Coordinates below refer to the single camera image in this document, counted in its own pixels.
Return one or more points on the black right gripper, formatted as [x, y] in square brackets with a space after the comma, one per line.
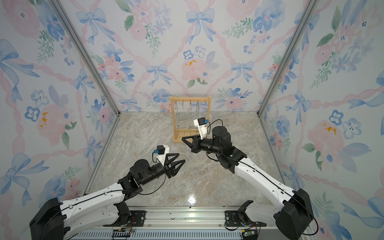
[196, 144]

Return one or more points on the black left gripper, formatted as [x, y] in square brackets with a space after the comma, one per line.
[173, 171]

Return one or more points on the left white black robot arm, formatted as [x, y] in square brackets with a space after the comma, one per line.
[58, 220]

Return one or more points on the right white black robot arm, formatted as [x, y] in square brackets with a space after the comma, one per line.
[293, 211]

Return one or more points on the green circuit board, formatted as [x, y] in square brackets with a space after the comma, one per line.
[249, 235]

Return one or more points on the right aluminium corner profile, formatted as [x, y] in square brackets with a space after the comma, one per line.
[303, 23]

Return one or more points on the aluminium corner profile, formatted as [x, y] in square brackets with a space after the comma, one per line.
[85, 56]
[303, 23]

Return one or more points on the left aluminium corner profile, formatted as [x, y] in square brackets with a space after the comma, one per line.
[85, 56]

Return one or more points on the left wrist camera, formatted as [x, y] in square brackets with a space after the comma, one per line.
[161, 152]

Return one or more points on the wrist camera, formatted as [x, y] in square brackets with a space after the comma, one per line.
[161, 152]
[201, 125]

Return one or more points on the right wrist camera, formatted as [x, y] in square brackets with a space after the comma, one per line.
[201, 125]

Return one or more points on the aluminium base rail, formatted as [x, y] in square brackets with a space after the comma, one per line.
[186, 223]

